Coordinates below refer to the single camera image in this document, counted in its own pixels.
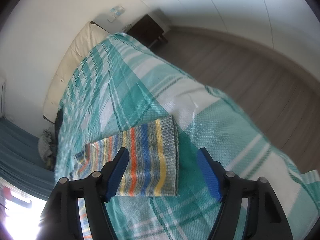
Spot teal curtain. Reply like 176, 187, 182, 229
0, 118, 55, 200

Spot striped knit sweater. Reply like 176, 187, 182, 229
72, 115, 178, 239

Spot teal plaid bedspread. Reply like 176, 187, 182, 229
55, 33, 319, 239

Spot white wardrobe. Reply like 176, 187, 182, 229
144, 0, 319, 64

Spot wall socket with sticker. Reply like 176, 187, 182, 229
107, 5, 125, 23

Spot cream padded headboard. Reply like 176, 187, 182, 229
43, 22, 110, 123

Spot black garment on bed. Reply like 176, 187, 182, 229
54, 109, 63, 139

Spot dark wooden nightstand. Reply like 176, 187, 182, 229
126, 14, 168, 48

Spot folded striped clothes pile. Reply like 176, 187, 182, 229
38, 129, 57, 171

